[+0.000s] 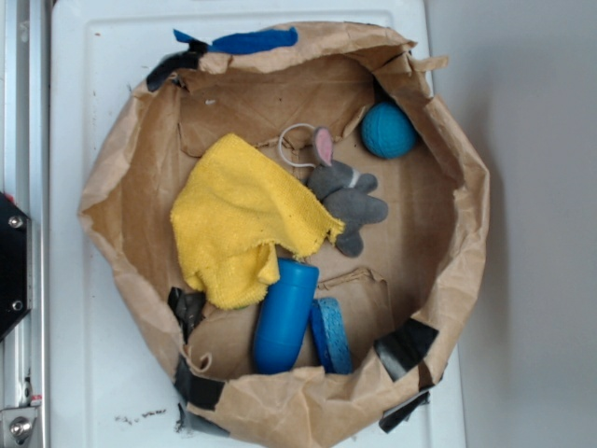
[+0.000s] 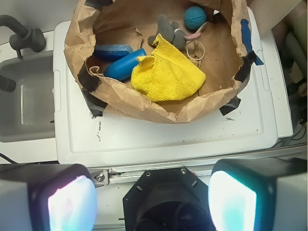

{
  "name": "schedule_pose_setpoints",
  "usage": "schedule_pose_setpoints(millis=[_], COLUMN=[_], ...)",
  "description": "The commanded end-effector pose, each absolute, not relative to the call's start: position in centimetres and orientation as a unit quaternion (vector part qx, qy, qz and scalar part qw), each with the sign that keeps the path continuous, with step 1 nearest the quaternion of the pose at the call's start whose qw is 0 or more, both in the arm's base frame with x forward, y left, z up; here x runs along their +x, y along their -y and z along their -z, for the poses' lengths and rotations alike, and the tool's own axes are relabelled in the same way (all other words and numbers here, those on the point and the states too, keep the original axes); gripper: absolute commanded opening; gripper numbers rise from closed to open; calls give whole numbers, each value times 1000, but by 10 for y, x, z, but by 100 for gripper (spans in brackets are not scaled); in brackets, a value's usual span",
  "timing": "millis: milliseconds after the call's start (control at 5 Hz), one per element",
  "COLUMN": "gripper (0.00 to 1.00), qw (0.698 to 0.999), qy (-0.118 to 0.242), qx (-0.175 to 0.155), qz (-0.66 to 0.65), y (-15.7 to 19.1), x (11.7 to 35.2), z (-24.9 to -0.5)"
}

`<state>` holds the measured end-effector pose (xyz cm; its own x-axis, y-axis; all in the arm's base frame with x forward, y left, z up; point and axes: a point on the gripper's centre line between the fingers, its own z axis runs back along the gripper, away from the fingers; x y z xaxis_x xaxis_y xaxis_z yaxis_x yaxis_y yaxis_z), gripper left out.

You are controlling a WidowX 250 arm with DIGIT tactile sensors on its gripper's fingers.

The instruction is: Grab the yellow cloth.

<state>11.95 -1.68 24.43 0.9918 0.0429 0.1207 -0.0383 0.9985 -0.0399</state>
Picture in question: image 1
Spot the yellow microfibre cloth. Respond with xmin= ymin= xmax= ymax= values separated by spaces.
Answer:
xmin=171 ymin=133 xmax=345 ymax=310

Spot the grey plush bunny toy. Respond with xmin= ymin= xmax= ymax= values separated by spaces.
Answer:
xmin=303 ymin=123 xmax=389 ymax=258

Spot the blue plastic capsule bottle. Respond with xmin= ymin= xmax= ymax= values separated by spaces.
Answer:
xmin=253 ymin=259 xmax=319 ymax=374

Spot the blue round sponge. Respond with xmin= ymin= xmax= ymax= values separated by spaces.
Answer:
xmin=310 ymin=298 xmax=354 ymax=374

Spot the blue textured ball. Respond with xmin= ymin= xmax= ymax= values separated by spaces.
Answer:
xmin=361 ymin=102 xmax=418 ymax=159

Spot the blue tape strip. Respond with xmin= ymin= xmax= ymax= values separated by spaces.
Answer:
xmin=174 ymin=27 xmax=299 ymax=55

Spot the black metal mount bracket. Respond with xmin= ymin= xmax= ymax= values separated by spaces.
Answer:
xmin=0 ymin=192 xmax=32 ymax=341

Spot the aluminium frame rail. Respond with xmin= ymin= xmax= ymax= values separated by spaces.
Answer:
xmin=1 ymin=1 xmax=52 ymax=447

